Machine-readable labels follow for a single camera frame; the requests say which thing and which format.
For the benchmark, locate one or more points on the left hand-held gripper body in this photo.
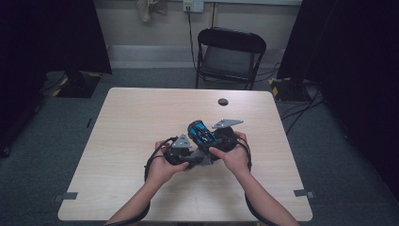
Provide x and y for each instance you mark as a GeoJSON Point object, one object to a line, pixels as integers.
{"type": "Point", "coordinates": [176, 155]}

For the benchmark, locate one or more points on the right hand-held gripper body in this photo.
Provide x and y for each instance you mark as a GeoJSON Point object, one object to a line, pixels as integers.
{"type": "Point", "coordinates": [227, 139]}

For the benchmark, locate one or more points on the grey cloth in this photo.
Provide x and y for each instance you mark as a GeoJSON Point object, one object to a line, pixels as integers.
{"type": "Point", "coordinates": [207, 160]}

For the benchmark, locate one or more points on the blue toy car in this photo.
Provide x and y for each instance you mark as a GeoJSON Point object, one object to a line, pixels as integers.
{"type": "Point", "coordinates": [202, 133]}

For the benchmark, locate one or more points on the person's left hand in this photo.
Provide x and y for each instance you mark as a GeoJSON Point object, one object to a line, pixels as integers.
{"type": "Point", "coordinates": [161, 172]}

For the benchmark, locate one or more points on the person's right hand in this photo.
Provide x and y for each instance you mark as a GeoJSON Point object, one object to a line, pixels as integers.
{"type": "Point", "coordinates": [238, 160]}

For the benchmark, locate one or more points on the round black table grommet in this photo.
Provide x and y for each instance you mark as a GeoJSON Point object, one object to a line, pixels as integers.
{"type": "Point", "coordinates": [223, 102]}

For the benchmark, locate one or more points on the black stand base yellow tape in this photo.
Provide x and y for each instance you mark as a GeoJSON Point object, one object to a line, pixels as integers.
{"type": "Point", "coordinates": [288, 91]}
{"type": "Point", "coordinates": [78, 88]}

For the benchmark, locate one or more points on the black folding chair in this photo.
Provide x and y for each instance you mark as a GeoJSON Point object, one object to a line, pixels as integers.
{"type": "Point", "coordinates": [227, 61]}

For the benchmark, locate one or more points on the grey tape piece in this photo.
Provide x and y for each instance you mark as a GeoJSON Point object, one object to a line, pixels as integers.
{"type": "Point", "coordinates": [67, 196]}
{"type": "Point", "coordinates": [302, 193]}

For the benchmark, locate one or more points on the black floor tape strip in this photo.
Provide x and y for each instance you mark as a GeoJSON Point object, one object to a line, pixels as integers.
{"type": "Point", "coordinates": [89, 122]}

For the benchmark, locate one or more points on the black curtain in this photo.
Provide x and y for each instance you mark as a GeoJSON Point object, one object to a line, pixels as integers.
{"type": "Point", "coordinates": [47, 47]}
{"type": "Point", "coordinates": [354, 62]}

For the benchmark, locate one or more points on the beige hanging cloth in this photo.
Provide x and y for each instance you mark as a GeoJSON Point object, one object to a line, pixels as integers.
{"type": "Point", "coordinates": [147, 8]}

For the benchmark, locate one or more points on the white wall socket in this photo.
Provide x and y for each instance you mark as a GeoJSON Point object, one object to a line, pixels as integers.
{"type": "Point", "coordinates": [193, 5]}

